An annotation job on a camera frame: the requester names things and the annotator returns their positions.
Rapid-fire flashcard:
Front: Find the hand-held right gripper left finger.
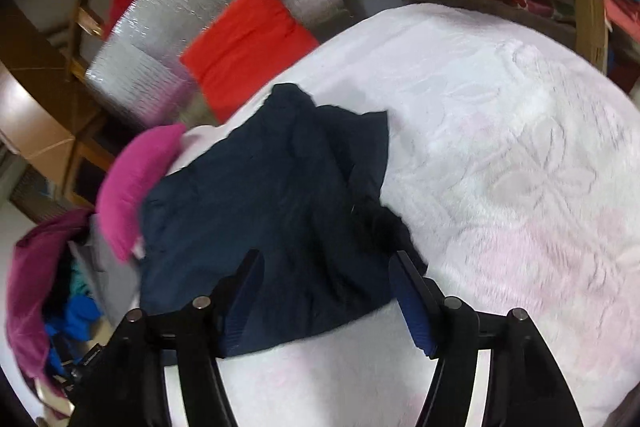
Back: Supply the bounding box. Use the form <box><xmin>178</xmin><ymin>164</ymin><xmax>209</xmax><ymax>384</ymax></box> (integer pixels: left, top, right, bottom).
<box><xmin>67</xmin><ymin>249</ymin><xmax>266</xmax><ymax>427</ymax></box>

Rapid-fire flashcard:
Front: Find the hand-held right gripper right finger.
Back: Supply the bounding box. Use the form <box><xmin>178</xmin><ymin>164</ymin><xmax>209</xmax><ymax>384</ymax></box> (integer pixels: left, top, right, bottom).
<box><xmin>387</xmin><ymin>251</ymin><xmax>583</xmax><ymax>427</ymax></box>

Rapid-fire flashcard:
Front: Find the navy blue jacket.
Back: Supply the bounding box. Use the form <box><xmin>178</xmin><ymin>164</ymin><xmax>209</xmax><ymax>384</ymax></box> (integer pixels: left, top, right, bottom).
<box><xmin>139</xmin><ymin>83</ymin><xmax>430</xmax><ymax>357</ymax></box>

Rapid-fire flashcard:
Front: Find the blue cloth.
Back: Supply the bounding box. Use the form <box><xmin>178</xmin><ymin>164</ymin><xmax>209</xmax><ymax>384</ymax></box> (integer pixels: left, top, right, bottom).
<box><xmin>44</xmin><ymin>294</ymin><xmax>103</xmax><ymax>373</ymax></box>

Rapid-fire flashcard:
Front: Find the maroon garment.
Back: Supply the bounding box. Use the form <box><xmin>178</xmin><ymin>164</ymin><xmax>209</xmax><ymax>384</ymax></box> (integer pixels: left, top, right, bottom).
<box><xmin>6</xmin><ymin>208</ymin><xmax>96</xmax><ymax>380</ymax></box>

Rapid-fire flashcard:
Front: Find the magenta pillow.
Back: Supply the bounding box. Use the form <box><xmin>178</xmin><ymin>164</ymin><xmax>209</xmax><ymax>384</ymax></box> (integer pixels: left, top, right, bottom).
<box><xmin>95</xmin><ymin>123</ymin><xmax>188</xmax><ymax>264</ymax></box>

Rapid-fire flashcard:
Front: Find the white embossed floral blanket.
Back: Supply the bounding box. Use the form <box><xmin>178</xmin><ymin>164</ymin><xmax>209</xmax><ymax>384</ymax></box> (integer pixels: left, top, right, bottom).
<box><xmin>132</xmin><ymin>3</ymin><xmax>640</xmax><ymax>427</ymax></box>

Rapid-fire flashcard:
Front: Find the orange-red cushion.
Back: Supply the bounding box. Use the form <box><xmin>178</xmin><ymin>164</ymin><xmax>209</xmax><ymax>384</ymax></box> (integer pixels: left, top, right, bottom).
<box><xmin>180</xmin><ymin>0</ymin><xmax>321</xmax><ymax>125</ymax></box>

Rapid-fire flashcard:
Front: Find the silver foil insulation mat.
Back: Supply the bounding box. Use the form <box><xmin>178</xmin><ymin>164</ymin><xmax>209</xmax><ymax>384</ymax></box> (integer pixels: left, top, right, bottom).
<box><xmin>84</xmin><ymin>0</ymin><xmax>353</xmax><ymax>128</ymax></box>

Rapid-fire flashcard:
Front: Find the wooden ladder rack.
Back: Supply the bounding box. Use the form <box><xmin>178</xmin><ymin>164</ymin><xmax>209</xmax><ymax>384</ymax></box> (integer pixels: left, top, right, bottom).
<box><xmin>62</xmin><ymin>0</ymin><xmax>156</xmax><ymax>208</ymax></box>

